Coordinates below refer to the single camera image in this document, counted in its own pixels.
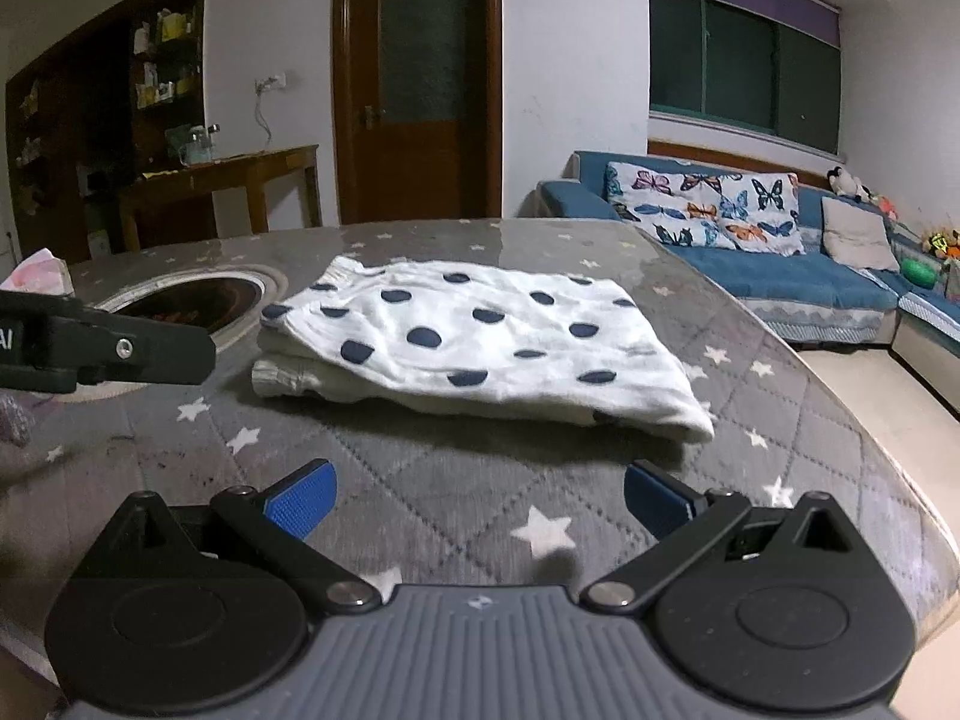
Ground beige pillow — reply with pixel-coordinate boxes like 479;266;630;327
820;196;901;273

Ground blue sofa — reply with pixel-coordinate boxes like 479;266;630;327
535;150;960;421

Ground pink tissue pack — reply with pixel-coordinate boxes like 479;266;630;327
0;247;74;297

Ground dark wooden shelf cabinet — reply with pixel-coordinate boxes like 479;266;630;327
6;0;218;263

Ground green framed window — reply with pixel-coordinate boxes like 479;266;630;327
646;0;842;155

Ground round table burner recess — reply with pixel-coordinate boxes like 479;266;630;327
75;264;290;400

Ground group of yellow white boxes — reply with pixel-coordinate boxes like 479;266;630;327
133;6;202;110

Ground wooden side table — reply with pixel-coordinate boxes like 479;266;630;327
118;144;323;252

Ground grey star quilted table cover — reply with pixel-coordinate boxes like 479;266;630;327
0;217;960;720

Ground butterfly print pillow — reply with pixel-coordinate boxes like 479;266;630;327
604;161;805;256

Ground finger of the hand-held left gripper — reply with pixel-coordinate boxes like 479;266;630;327
49;304;216;393

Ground white polka dot pants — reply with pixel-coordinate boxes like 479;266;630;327
251;255;716;442

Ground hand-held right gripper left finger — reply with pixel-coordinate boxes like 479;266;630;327
94;457;385;614

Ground black white plush toy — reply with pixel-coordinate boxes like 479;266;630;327
826;167;875;203

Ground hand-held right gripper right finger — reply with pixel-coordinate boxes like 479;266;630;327
579;457;880;614

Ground glass pitcher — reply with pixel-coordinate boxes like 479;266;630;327
176;126;211;166

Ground brown wooden door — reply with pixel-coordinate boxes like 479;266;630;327
332;0;502;226

